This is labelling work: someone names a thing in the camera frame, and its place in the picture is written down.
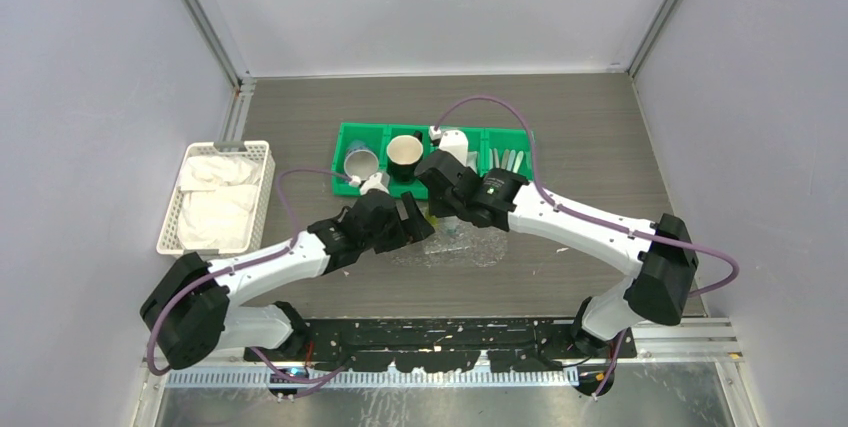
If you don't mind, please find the white cloth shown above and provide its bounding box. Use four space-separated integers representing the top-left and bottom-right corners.
177 155 261 250

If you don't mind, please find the white red-cap toothpaste tube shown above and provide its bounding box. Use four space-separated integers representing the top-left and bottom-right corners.
466 151 479 173

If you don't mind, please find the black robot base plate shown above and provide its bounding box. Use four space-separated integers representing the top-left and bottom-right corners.
243 317 637 376

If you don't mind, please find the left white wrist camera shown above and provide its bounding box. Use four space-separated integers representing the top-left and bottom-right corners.
359 171 390 196

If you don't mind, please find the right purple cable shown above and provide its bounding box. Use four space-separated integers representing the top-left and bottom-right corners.
429 94 741 399

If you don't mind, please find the dark green mug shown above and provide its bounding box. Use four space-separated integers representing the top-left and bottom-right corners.
386 131 424 184

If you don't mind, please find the pale blue toothbrush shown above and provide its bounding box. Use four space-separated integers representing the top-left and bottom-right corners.
506 150 516 171

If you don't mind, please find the yellow-green toothpaste tube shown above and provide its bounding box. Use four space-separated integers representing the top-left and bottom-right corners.
425 212 439 227

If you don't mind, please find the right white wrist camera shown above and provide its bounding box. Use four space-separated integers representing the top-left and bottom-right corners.
438 129 469 167

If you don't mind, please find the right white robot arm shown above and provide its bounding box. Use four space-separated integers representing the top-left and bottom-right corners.
415 150 698 358

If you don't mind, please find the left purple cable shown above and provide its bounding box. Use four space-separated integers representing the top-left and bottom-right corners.
146 168 362 399

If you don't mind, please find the beige toothbrush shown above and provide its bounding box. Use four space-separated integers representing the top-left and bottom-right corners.
500 149 512 170

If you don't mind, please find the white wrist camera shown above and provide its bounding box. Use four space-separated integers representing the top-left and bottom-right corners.
359 171 390 196
438 129 469 167

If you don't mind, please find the purple cable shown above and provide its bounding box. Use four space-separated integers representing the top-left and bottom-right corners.
429 94 741 399
146 168 362 399

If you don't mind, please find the green compartment bin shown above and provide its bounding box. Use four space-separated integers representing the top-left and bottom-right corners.
332 122 535 180

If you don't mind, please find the blue mug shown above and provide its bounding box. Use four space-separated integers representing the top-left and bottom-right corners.
342 139 379 180

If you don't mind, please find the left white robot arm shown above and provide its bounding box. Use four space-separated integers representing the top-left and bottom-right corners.
140 190 435 375

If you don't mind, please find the clear plastic bag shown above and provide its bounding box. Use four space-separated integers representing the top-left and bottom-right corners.
423 217 490 255

